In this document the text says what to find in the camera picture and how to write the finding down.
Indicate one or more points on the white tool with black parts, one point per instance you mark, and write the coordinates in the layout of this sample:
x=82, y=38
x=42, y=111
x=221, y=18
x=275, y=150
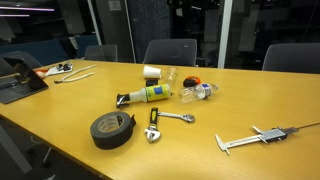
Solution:
x=55, y=70

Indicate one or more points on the clear plastic water bottle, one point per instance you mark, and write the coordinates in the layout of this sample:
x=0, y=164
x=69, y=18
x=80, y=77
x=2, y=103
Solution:
x=193, y=94

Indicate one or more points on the white paper cup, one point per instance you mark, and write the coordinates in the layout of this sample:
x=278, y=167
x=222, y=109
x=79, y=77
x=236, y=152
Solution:
x=151, y=72

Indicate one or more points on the black orange tape measure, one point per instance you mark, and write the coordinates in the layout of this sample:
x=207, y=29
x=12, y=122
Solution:
x=190, y=82

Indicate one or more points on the small black round object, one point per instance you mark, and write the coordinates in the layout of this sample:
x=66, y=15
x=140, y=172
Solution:
x=151, y=82

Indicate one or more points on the black duct tape roll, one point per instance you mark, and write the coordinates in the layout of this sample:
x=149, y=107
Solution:
x=110, y=140

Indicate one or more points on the white spray bottle yellow label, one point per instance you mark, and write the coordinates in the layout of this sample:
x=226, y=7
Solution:
x=156, y=92

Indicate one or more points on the small silver adjustable wrench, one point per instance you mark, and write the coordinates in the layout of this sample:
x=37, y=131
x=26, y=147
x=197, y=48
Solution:
x=173, y=115

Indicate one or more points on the dark grey laptop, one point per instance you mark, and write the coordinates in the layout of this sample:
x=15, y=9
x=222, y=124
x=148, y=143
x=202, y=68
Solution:
x=20, y=83

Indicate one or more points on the white window frame post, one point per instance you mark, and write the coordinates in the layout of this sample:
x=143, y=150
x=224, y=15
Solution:
x=224, y=33

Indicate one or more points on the clear glass jar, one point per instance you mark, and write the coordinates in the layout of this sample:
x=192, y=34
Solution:
x=172, y=76

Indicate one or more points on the small orange object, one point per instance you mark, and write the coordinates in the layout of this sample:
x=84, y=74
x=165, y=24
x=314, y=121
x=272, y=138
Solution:
x=39, y=73

